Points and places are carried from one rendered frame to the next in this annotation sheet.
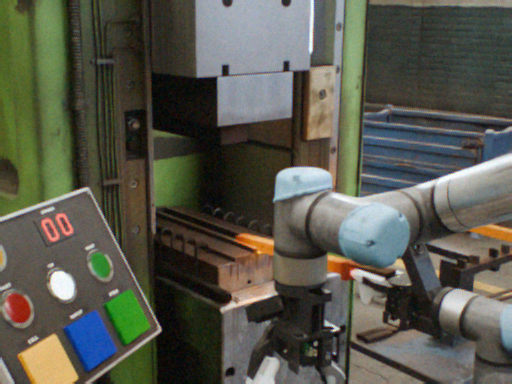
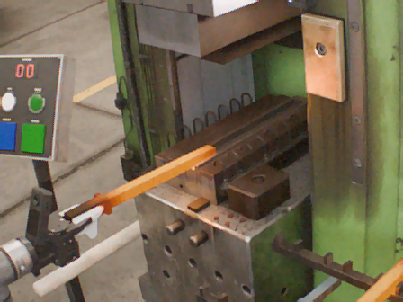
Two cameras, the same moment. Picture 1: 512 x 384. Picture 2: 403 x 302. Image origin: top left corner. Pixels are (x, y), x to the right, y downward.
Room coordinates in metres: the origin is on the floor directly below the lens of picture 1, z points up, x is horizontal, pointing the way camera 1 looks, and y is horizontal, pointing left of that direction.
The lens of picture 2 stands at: (1.47, -1.56, 1.80)
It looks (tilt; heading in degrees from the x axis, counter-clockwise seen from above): 28 degrees down; 82
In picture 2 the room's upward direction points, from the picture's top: 5 degrees counter-clockwise
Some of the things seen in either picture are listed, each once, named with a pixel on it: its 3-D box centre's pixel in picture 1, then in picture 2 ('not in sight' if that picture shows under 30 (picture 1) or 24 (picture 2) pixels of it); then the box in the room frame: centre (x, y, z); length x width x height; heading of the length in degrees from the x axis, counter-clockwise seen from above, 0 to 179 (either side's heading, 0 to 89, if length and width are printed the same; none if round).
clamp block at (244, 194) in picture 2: not in sight; (260, 191); (1.67, -0.16, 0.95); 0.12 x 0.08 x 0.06; 39
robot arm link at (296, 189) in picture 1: (304, 211); not in sight; (0.96, -0.10, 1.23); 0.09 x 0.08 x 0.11; 37
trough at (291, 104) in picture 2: (204, 227); (251, 129); (1.69, 0.05, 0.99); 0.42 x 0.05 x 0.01; 39
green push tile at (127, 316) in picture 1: (125, 317); (33, 138); (1.13, 0.17, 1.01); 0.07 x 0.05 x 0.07; 154
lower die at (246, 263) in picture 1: (196, 243); (245, 140); (1.67, 0.07, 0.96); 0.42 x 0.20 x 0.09; 39
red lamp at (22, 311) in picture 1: (17, 308); not in sight; (0.97, 0.30, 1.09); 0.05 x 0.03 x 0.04; 129
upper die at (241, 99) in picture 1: (194, 89); (233, 3); (1.67, 0.07, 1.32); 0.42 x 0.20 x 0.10; 39
